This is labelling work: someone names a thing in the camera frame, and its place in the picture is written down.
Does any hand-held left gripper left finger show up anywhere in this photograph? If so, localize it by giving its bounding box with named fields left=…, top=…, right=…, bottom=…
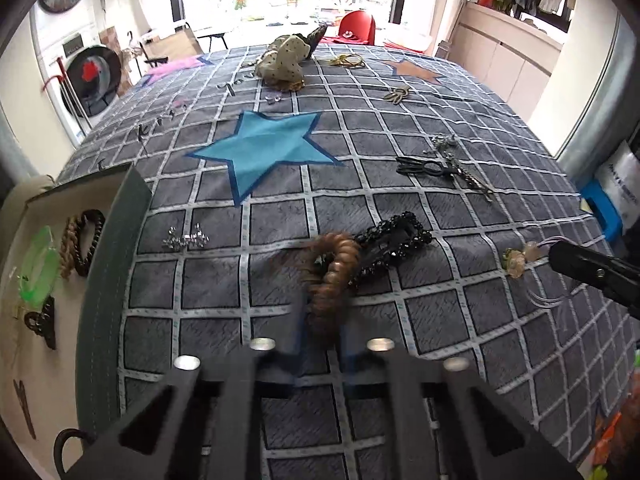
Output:
left=62, top=290, right=311, bottom=480

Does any white plastic bag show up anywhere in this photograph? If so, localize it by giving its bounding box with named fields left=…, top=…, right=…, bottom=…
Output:
left=595, top=140, right=640, bottom=231

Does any clear flower hair accessory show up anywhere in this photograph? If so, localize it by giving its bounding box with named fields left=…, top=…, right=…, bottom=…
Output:
left=502, top=240, right=581, bottom=311

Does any grey checked blanket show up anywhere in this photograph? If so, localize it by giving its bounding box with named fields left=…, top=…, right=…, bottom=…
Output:
left=55, top=42, right=640, bottom=480

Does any beige box with grey flap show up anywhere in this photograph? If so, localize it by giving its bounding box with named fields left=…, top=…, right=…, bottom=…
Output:
left=0, top=162, right=153, bottom=480

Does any tan braided hair tie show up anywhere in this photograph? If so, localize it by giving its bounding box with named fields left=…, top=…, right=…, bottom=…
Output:
left=59, top=212, right=83, bottom=279

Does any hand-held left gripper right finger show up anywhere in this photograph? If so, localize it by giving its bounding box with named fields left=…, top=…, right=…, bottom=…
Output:
left=330, top=317, right=583, bottom=480

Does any black flat hair clip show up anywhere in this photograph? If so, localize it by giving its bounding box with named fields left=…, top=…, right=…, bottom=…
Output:
left=396, top=155, right=461, bottom=178

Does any black beaded hair clip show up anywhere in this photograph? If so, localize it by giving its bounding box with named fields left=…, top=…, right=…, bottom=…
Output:
left=350, top=211, right=435, bottom=291

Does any small silver rhinestone clip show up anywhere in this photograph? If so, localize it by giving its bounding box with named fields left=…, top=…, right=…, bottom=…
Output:
left=425, top=132, right=458, bottom=156

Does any silver rhinestone hair clip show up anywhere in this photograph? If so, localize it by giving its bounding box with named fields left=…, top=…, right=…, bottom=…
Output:
left=161, top=223, right=211, bottom=252

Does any brown spiral hair tie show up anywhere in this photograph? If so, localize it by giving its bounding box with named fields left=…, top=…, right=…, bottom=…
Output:
left=272, top=230, right=362, bottom=348

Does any beige cabinet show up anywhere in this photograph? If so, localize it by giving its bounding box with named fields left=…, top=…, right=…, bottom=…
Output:
left=452, top=0, right=571, bottom=106

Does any black elastic hair loop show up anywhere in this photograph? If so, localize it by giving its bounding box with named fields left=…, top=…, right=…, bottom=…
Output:
left=52, top=427, right=96, bottom=478

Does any brown flat hair clip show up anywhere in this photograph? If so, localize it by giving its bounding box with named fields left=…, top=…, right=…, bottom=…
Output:
left=12, top=379, right=38, bottom=441

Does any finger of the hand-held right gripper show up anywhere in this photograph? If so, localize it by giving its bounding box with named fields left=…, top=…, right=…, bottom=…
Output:
left=547, top=240, right=640, bottom=318

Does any black hair bow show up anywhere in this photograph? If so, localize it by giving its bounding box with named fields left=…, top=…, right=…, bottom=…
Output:
left=302, top=25, right=331, bottom=58

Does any silver chain hair clip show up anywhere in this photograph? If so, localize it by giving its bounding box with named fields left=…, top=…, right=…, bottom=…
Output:
left=447, top=157, right=496, bottom=203

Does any cream polka dot scrunchie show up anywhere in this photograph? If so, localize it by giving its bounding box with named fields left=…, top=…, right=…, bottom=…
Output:
left=254, top=34, right=313, bottom=92

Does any dark chain hair tie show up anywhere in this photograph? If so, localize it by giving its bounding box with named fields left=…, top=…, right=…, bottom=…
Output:
left=74, top=208, right=107, bottom=277

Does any green transparent hair clip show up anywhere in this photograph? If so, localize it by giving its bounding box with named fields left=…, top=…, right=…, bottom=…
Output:
left=17, top=225, right=62, bottom=311

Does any white washing machine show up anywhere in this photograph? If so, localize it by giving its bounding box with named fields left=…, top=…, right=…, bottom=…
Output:
left=62, top=45, right=126, bottom=118

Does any red chair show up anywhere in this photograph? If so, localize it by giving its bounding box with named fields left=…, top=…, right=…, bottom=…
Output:
left=337, top=10, right=377, bottom=43

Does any black claw hair clip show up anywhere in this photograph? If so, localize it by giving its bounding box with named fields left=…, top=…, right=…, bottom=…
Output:
left=22, top=296, right=58, bottom=351

